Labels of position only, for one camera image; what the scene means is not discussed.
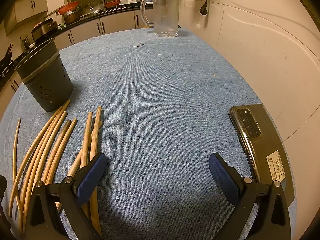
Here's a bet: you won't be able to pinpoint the red plastic basin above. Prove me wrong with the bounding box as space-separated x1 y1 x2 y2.
58 1 80 15

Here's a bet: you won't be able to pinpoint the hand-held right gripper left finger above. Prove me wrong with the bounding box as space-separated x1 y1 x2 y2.
25 152 108 240

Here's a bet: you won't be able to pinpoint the blue table cloth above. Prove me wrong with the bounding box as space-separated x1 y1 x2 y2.
0 27 298 240

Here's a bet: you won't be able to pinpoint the steel kitchen appliance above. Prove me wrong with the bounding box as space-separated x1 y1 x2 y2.
31 19 57 42

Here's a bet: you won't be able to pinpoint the black smartphone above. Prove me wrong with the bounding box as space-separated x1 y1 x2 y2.
229 104 296 205

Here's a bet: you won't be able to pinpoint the metal stock pot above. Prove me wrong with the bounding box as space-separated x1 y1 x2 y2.
62 9 81 25

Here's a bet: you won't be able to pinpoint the glass pot lid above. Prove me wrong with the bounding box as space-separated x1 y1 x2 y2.
83 2 102 15

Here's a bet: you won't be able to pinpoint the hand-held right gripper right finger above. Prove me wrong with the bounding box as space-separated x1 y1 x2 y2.
209 152 291 240

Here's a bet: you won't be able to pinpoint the white upper kitchen cabinets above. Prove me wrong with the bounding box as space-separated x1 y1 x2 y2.
4 0 49 37

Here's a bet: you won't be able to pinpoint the dark grey utensil holder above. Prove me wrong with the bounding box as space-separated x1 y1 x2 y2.
15 37 74 112

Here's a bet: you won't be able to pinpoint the black kitchen countertop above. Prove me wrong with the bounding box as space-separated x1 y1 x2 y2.
0 4 150 92

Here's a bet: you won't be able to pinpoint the gas stove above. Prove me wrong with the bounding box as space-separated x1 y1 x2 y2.
0 62 18 80

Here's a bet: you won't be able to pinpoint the clear glass mug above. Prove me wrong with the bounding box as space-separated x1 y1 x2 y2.
139 0 180 38

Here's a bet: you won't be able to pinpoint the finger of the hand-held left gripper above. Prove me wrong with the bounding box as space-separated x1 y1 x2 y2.
0 175 12 234

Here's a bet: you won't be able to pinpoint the white kitchen cabinets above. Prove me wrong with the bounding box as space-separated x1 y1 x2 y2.
4 0 49 37
0 9 154 110

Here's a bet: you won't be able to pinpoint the metal kettle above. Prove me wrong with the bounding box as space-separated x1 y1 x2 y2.
21 36 31 52

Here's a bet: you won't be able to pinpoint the bunch of wooden chopsticks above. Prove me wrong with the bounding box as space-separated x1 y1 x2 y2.
9 99 103 240

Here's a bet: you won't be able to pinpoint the white lower kitchen cabinets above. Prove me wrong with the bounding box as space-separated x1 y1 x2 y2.
0 9 154 110

